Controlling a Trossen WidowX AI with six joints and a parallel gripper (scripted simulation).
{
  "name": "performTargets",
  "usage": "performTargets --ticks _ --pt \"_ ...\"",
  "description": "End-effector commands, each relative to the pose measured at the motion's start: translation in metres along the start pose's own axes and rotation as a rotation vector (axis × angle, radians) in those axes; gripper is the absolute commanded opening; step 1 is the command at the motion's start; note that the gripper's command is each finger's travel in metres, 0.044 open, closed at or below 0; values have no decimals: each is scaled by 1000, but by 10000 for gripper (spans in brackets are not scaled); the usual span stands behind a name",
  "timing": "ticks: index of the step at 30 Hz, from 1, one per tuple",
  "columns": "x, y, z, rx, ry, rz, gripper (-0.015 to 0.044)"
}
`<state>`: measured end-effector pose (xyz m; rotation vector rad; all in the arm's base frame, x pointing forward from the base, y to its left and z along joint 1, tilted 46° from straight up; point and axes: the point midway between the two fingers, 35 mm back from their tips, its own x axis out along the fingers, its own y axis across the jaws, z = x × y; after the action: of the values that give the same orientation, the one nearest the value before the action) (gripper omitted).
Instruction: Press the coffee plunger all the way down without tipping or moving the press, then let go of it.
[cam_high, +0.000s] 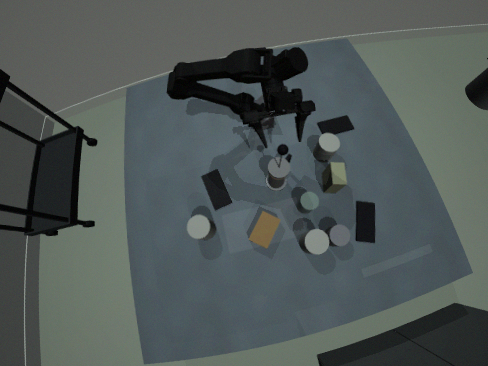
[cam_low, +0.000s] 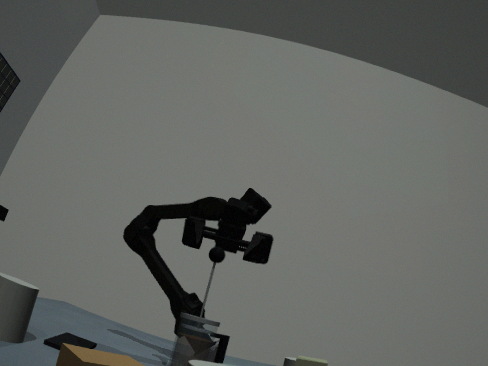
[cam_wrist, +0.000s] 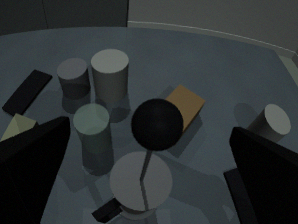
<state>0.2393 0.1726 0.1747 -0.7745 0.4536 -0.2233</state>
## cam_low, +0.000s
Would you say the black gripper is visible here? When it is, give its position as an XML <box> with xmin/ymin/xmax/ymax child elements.
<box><xmin>182</xmin><ymin>216</ymin><xmax>273</xmax><ymax>264</ymax></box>

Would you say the brown block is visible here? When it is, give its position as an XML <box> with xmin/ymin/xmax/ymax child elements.
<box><xmin>56</xmin><ymin>343</ymin><xmax>144</xmax><ymax>366</ymax></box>

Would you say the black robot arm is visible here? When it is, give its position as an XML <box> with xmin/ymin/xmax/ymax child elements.
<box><xmin>123</xmin><ymin>188</ymin><xmax>272</xmax><ymax>335</ymax></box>

